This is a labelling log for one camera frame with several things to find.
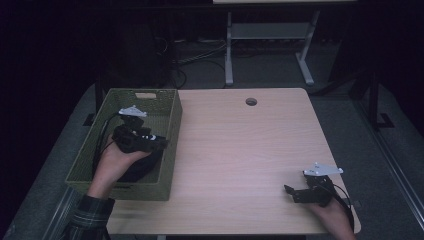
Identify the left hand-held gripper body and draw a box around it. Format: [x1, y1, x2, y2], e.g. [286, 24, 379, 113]
[111, 104, 152, 155]

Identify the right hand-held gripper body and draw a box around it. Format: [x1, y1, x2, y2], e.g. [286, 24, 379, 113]
[292, 161, 345, 208]

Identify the dark navy garment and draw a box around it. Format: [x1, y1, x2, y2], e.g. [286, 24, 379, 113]
[116, 149, 165, 184]

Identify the green woven basket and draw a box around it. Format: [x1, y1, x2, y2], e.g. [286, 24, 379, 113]
[64, 87, 184, 202]

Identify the person's left hand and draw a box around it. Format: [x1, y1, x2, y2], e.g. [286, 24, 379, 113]
[86, 134, 152, 200]

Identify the person's right hand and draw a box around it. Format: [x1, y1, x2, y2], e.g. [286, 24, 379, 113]
[307, 195, 356, 240]

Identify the white metal stand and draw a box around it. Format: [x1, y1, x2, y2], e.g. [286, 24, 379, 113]
[223, 9, 321, 87]

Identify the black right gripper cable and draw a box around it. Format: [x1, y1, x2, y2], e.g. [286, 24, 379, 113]
[320, 180, 356, 232]

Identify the aluminium floor rail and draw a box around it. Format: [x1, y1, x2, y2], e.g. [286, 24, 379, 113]
[41, 186, 81, 240]
[352, 99, 424, 222]

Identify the bundle of floor cables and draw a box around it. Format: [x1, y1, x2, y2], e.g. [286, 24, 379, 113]
[153, 35, 232, 90]

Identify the black frame leg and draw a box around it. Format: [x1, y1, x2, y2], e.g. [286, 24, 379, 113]
[365, 68, 396, 132]

